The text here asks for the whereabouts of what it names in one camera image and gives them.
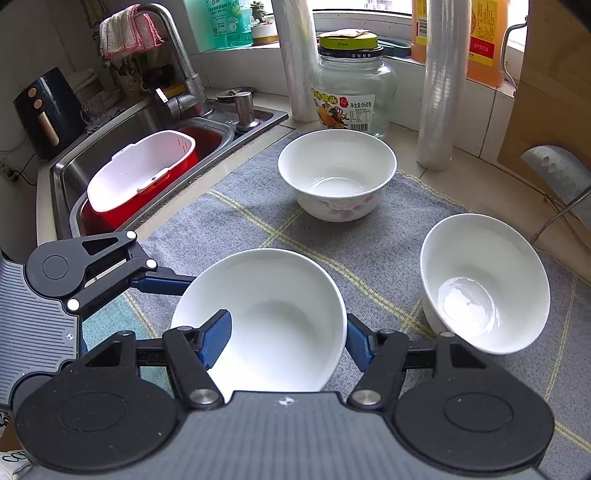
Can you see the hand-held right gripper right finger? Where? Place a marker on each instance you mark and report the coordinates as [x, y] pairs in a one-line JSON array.
[[358, 344]]

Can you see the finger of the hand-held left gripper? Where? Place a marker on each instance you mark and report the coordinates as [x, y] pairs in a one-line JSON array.
[[159, 282]]

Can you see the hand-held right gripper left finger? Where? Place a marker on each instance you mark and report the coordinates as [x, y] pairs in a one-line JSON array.
[[214, 337]]

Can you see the plain white bowl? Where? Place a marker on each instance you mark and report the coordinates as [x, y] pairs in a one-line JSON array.
[[277, 295], [461, 258]]

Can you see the white flower print bowl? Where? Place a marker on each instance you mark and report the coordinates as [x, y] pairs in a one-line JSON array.
[[337, 157]]

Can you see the grey checked cloth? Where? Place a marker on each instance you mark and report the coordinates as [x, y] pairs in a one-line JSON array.
[[369, 240]]

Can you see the red container white inside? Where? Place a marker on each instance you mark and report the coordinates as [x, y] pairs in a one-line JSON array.
[[143, 170]]

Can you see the stainless steel sink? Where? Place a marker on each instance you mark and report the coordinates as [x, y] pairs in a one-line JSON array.
[[92, 147]]

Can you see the dark red basin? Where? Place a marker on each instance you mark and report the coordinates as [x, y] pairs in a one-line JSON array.
[[210, 138]]

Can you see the metal soap dispenser pump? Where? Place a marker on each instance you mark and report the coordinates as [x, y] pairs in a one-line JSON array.
[[244, 110]]

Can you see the metal sink drain cover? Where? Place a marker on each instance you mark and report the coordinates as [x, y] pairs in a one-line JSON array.
[[233, 93]]

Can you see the black air fryer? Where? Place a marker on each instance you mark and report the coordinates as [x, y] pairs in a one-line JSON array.
[[51, 110]]

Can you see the metal kitchen faucet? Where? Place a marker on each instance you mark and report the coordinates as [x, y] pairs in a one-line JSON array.
[[184, 69]]

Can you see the pink dish cloth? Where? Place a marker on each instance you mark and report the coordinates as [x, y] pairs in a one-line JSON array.
[[129, 32]]

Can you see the clear plastic wrap roll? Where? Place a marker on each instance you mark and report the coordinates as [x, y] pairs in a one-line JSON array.
[[443, 83], [298, 60]]

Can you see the glass jar yellow green lid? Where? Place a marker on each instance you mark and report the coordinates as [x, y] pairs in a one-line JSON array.
[[351, 78]]

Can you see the green detergent bottle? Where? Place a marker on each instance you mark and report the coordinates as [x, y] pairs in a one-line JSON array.
[[221, 23]]

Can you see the small potted succulent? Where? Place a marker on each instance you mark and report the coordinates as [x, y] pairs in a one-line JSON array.
[[264, 30]]

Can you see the yellow paper packet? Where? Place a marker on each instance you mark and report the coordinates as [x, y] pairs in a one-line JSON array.
[[344, 33]]

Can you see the bamboo cutting board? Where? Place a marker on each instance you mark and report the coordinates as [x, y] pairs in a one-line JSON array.
[[549, 92]]

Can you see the large orange oil bottle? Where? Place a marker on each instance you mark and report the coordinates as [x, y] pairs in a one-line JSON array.
[[487, 46]]

